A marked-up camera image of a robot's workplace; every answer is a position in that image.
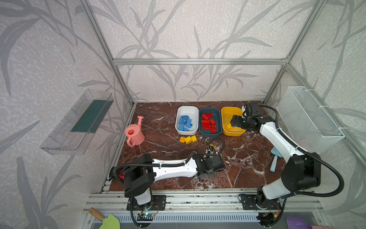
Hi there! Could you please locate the purple object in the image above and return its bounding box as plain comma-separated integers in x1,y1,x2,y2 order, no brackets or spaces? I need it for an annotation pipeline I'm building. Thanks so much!
286,217,312,229

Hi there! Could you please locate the clear plastic wall shelf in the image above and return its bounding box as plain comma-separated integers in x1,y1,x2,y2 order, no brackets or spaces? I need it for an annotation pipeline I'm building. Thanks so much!
40,89,114,156

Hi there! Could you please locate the light blue toy shovel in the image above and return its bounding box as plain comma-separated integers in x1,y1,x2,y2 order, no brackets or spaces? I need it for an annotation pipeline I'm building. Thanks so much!
270,147,283,173

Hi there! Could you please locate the white wire mesh basket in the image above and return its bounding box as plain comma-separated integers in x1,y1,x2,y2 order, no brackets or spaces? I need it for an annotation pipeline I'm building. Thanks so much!
276,86,345,154

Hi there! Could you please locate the small red lego brick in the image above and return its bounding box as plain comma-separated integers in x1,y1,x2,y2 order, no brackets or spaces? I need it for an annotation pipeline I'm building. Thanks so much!
209,119,216,126

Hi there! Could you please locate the white rectangular container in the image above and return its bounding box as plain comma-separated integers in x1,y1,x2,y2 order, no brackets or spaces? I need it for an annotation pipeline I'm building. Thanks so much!
175,106,199,135

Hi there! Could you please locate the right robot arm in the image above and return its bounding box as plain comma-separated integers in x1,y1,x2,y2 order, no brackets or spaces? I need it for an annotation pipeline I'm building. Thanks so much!
230,103,345,200

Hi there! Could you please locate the teal rectangular container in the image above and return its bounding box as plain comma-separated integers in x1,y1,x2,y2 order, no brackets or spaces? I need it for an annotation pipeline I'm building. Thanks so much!
199,108,223,138

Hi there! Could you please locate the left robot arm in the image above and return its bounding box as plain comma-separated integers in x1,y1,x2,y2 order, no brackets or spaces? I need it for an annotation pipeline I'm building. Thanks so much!
110,146,226,207

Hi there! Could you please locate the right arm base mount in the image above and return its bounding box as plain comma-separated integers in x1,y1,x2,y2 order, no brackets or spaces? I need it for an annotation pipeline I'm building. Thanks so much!
238,194,282,211

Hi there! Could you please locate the yellow rectangular container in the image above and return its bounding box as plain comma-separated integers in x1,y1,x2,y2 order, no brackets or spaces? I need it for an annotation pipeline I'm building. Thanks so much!
221,106,245,137

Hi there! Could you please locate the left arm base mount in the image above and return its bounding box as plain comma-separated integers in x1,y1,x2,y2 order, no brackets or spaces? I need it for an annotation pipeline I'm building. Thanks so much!
127,195,167,211

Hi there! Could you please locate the pink watering can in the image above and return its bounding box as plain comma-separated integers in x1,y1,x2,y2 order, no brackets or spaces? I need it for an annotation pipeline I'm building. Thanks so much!
125,116,145,148

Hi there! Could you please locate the green trowel wooden handle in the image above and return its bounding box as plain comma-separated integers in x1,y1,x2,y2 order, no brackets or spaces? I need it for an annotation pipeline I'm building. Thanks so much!
89,208,121,229

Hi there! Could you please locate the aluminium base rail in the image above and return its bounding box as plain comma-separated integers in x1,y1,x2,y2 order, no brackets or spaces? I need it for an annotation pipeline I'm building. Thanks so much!
83,188,325,222

